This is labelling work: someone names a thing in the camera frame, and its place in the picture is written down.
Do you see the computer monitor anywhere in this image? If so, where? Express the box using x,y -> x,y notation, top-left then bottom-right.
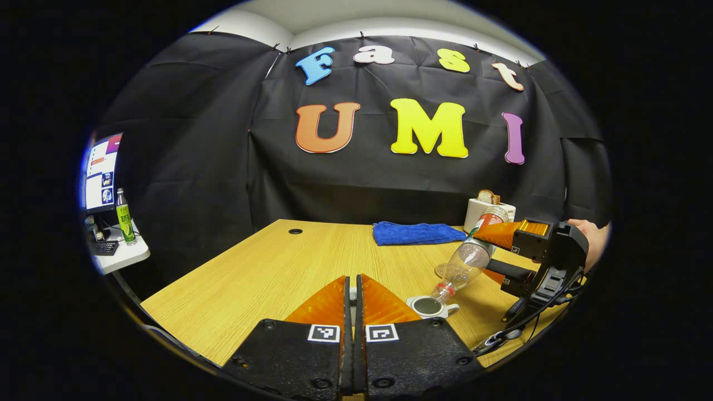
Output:
84,133 -> 123,215

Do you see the blue towel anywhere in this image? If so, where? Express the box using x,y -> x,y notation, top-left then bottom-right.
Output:
372,222 -> 467,247

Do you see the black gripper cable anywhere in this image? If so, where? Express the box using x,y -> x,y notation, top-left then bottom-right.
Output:
472,267 -> 585,357

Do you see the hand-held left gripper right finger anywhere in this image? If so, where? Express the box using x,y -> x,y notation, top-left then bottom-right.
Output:
353,273 -> 485,399

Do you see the white side table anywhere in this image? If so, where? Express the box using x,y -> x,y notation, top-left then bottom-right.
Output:
89,223 -> 151,276

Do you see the white toaster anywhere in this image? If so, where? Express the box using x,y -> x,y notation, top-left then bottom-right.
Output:
464,198 -> 516,234

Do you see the green drink bottle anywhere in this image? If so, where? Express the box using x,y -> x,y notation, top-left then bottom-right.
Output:
115,188 -> 138,246

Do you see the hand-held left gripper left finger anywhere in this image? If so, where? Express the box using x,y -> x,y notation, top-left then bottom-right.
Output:
221,275 -> 353,399

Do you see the clear water bottle red label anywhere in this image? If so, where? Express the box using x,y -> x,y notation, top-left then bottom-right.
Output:
432,206 -> 509,304

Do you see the white teacup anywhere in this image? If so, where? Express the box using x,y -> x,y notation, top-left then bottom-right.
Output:
406,295 -> 461,320

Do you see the black backdrop cloth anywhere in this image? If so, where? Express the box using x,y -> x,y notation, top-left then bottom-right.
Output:
92,33 -> 613,279

